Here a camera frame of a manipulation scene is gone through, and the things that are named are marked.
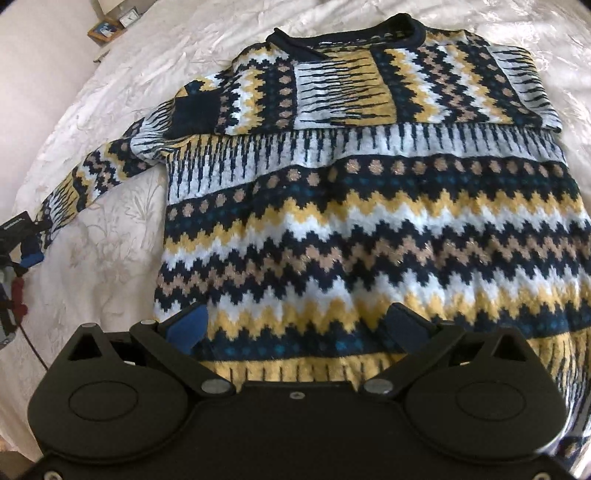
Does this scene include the person's left hand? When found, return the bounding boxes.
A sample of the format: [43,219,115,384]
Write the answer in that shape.
[11,276,28,320]

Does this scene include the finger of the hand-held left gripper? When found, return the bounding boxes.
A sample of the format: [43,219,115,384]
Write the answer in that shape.
[0,211,52,237]
[0,250,45,273]

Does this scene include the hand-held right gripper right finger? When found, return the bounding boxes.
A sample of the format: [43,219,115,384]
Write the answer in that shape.
[362,302,529,397]

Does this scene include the navy yellow white patterned sweater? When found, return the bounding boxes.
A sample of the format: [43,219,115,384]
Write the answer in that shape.
[34,13,591,476]

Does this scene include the dark gripper cable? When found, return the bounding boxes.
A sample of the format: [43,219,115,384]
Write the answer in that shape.
[16,318,49,371]

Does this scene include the wooden picture frame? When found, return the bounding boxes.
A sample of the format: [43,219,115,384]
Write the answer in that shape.
[88,16,123,45]

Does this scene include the white embossed bedspread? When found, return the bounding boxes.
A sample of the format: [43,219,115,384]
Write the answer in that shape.
[0,0,591,416]

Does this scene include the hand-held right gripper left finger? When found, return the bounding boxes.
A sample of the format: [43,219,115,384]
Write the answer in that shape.
[67,302,236,398]

